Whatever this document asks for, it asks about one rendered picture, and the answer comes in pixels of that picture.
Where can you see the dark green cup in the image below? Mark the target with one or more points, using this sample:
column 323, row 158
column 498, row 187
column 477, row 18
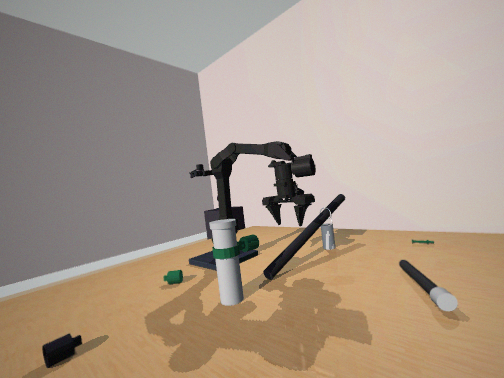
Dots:
column 246, row 243

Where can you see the small green cylinder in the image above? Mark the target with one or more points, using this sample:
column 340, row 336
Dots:
column 174, row 277

